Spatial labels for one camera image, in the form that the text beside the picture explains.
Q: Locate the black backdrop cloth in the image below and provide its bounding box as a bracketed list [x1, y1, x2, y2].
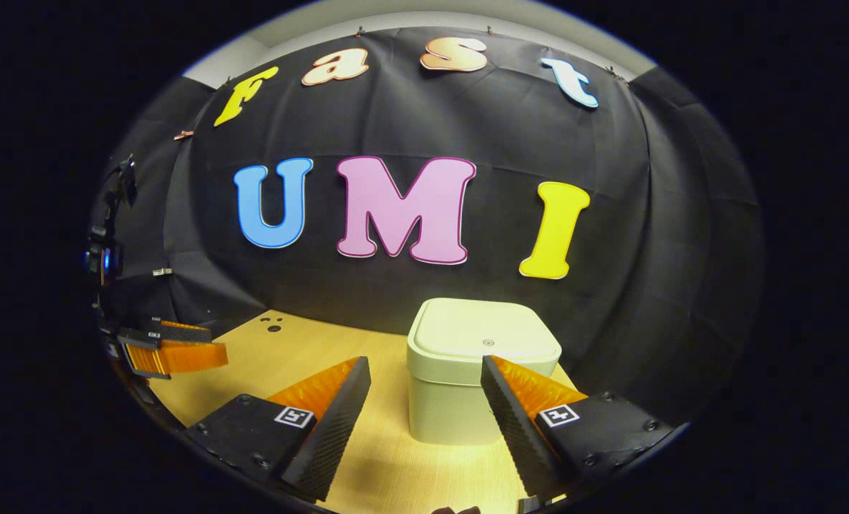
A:
[92, 27, 765, 429]

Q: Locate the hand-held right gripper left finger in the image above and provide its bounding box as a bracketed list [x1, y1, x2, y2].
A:
[184, 356, 372, 503]

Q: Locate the green desktop garbage bin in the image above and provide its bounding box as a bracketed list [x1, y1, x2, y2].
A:
[406, 298, 563, 446]

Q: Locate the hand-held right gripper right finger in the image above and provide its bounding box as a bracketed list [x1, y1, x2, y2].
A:
[481, 355, 675, 500]

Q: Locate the wooden desktop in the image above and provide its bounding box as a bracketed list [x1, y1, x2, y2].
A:
[146, 309, 582, 514]

